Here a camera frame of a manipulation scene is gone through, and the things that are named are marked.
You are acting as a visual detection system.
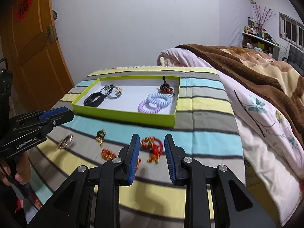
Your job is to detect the purple flower branches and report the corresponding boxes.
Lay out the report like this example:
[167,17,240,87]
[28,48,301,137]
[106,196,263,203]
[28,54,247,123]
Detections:
[253,4,276,29]

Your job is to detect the dark amber beaded ornament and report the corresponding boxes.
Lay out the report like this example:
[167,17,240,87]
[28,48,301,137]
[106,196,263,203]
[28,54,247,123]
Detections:
[159,76,175,97]

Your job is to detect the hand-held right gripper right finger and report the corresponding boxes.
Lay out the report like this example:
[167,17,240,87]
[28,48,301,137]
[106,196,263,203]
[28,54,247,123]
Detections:
[164,134,277,228]

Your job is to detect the black bangle bracelet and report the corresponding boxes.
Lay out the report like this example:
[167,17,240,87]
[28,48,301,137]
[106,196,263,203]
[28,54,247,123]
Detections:
[83,91,105,107]

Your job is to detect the barred window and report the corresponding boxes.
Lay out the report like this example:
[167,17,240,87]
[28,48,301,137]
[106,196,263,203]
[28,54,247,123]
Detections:
[279,12,304,51]

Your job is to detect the lime green shallow box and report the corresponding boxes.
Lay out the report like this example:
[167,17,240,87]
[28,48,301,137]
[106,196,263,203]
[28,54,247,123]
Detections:
[72,75,181,128]

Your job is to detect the light blue coil hair tie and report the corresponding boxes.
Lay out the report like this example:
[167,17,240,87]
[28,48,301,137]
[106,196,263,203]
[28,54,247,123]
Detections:
[147,93,172,109]

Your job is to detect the row of bottles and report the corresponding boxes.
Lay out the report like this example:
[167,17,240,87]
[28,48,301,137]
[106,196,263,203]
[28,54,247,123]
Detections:
[247,17,269,38]

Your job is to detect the red door poster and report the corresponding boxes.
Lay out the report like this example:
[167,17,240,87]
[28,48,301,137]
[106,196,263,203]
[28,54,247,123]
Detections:
[13,0,38,23]

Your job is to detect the wooden door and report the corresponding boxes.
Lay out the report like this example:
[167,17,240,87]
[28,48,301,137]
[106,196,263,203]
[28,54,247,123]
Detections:
[0,0,75,106]

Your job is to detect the striped cloth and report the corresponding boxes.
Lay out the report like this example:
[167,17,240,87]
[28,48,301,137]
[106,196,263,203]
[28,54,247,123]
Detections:
[24,66,247,228]

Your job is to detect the small dark gold ornament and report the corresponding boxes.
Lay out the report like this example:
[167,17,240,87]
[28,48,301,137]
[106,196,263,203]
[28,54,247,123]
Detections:
[96,129,106,147]

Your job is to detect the red orange braided cord bracelet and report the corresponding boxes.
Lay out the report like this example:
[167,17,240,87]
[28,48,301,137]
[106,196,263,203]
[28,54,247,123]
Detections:
[101,136,164,169]

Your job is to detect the person's left hand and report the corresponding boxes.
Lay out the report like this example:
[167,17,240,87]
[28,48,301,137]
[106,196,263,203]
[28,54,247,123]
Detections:
[0,157,32,186]

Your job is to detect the brass door lock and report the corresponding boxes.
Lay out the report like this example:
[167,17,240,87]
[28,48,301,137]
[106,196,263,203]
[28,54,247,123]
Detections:
[46,25,59,44]

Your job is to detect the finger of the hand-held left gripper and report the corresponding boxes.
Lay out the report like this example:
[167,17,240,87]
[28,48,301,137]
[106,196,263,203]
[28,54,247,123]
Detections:
[15,107,68,124]
[13,112,75,136]

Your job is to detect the black padded chair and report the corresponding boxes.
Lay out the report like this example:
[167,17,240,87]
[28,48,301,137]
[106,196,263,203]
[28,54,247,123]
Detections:
[287,45,304,74]

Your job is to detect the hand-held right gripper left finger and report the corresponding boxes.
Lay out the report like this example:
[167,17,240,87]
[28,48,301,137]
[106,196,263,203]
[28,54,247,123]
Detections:
[27,134,140,228]

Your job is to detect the white wall shelf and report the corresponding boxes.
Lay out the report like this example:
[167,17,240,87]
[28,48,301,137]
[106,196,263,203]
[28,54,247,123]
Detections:
[242,32,281,60]

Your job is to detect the purple coil hair tie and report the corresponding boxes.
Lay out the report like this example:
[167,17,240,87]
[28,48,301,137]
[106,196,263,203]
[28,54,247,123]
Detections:
[137,100,162,114]

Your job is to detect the gold pearl hair clip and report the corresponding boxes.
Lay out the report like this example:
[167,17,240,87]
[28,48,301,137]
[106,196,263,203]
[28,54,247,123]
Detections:
[54,134,73,151]

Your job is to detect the grey beaded hair ties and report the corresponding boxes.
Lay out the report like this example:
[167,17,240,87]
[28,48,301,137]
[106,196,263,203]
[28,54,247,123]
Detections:
[104,85,124,100]

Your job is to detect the pink floral quilt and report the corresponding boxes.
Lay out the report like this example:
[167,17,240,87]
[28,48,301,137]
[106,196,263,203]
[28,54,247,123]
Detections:
[158,47,304,226]

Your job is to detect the brown fleece blanket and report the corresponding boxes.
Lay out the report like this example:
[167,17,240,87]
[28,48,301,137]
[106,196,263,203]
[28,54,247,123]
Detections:
[175,44,304,146]

